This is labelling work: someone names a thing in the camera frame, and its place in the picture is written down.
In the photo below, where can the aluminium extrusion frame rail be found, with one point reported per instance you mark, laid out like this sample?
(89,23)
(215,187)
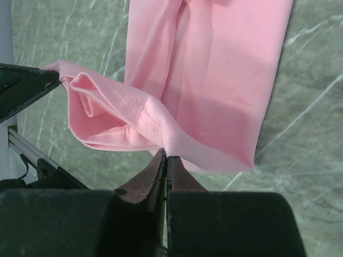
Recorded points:
(35,169)

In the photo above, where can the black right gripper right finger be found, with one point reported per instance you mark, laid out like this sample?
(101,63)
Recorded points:
(180,182)

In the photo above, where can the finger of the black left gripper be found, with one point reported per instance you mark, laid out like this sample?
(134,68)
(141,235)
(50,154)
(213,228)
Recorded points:
(21,86)

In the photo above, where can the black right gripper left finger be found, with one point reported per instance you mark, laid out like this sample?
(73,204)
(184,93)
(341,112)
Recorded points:
(146,190)

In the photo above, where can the pink t shirt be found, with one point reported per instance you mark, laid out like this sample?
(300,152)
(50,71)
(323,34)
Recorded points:
(198,79)

